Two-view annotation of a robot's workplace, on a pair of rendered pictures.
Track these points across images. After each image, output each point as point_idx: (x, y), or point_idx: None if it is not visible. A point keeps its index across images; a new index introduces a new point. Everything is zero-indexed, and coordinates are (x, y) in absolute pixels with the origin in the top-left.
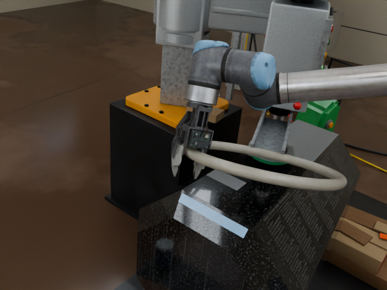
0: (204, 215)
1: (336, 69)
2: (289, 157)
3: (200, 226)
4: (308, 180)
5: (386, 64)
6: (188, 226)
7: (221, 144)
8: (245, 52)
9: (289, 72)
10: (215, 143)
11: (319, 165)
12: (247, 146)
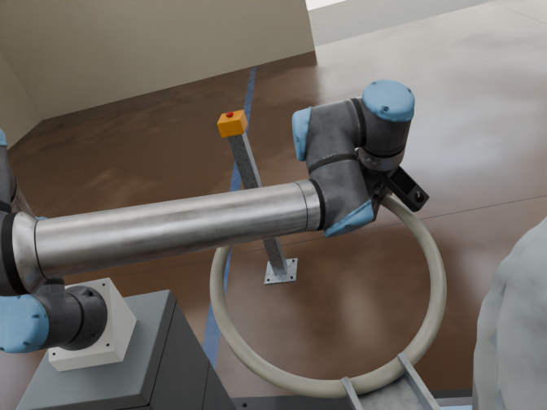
0: (452, 406)
1: (220, 195)
2: (330, 381)
3: (446, 401)
4: None
5: (137, 207)
6: (463, 397)
7: (429, 308)
8: (328, 103)
9: (296, 187)
10: (431, 295)
11: (266, 364)
12: (406, 353)
